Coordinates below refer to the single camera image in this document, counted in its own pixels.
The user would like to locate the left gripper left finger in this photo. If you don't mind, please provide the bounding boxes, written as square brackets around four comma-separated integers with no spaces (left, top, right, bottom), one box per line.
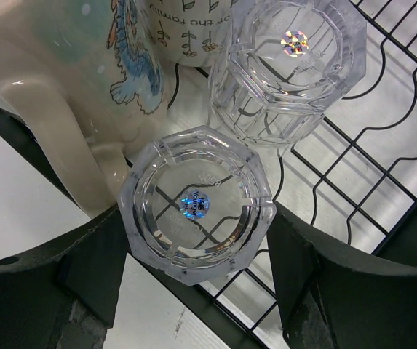
[0,206,127,348]

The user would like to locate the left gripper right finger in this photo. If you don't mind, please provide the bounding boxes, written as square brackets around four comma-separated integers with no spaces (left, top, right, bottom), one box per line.
[267,206,417,348]

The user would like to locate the clear faceted glass front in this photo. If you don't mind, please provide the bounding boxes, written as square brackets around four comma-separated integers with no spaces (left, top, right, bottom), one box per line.
[117,126,277,286]

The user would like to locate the clear faceted glass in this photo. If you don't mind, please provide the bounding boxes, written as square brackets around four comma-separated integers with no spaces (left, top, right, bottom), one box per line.
[209,1,367,148]
[117,126,277,286]

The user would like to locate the cream mug with dragon print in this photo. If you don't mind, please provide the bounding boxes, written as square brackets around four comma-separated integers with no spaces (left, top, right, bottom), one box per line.
[0,1,167,217]

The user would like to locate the clear faceted glass rear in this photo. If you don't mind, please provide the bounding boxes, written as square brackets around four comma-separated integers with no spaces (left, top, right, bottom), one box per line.
[209,1,367,148]

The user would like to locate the cream mug with flower print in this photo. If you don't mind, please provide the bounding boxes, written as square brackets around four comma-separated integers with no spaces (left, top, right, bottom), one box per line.
[137,0,236,67]

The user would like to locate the black wire dish rack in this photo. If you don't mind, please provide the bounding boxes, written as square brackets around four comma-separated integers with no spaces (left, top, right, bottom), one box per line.
[0,1,417,348]

